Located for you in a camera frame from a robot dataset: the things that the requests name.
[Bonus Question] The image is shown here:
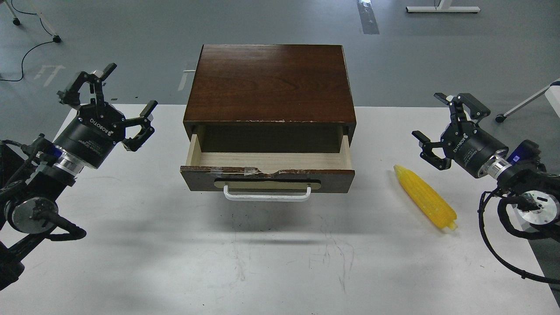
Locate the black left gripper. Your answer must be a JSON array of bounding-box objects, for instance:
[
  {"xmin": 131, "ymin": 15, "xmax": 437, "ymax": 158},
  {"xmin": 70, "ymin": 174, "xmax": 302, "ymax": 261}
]
[{"xmin": 54, "ymin": 63, "xmax": 158, "ymax": 170}]

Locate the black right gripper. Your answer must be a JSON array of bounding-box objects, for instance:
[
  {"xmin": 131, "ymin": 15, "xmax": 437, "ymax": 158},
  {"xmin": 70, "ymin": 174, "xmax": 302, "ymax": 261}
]
[{"xmin": 412, "ymin": 92, "xmax": 509, "ymax": 178}]

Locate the yellow plastic corn cob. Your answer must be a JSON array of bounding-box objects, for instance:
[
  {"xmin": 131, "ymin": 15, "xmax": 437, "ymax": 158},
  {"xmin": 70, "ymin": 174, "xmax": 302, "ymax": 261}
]
[{"xmin": 393, "ymin": 164, "xmax": 457, "ymax": 231}]

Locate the wooden drawer with white handle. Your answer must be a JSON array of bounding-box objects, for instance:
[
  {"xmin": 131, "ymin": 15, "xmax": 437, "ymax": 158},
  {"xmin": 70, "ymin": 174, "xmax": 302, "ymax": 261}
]
[{"xmin": 180, "ymin": 134, "xmax": 355, "ymax": 202}]

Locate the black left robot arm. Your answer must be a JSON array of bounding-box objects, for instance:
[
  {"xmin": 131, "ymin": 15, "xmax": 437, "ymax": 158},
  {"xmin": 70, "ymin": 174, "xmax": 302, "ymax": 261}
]
[{"xmin": 0, "ymin": 63, "xmax": 157, "ymax": 289}]

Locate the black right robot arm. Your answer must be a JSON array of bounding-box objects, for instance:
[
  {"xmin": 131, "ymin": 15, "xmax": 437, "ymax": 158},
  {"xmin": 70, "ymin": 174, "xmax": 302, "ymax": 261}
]
[{"xmin": 412, "ymin": 92, "xmax": 559, "ymax": 284}]

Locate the white stand with casters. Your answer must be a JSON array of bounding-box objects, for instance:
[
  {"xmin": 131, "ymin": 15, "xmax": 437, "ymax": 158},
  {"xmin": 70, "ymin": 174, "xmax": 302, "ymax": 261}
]
[{"xmin": 3, "ymin": 0, "xmax": 62, "ymax": 43}]

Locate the white furniture leg with caster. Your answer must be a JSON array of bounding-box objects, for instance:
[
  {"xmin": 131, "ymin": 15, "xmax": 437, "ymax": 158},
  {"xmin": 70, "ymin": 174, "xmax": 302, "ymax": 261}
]
[{"xmin": 494, "ymin": 78, "xmax": 560, "ymax": 123}]

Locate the white table base foot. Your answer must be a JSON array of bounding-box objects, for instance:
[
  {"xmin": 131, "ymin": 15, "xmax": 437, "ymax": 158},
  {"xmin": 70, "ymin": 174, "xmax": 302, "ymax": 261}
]
[{"xmin": 406, "ymin": 0, "xmax": 481, "ymax": 14}]

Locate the dark wooden cabinet box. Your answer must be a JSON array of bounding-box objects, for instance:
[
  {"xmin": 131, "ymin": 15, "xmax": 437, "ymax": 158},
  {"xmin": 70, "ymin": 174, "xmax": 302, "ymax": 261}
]
[{"xmin": 183, "ymin": 45, "xmax": 357, "ymax": 153}]

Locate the black floor cable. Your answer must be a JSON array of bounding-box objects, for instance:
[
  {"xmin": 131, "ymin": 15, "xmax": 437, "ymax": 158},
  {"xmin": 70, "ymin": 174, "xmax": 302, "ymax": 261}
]
[{"xmin": 0, "ymin": 0, "xmax": 62, "ymax": 82}]

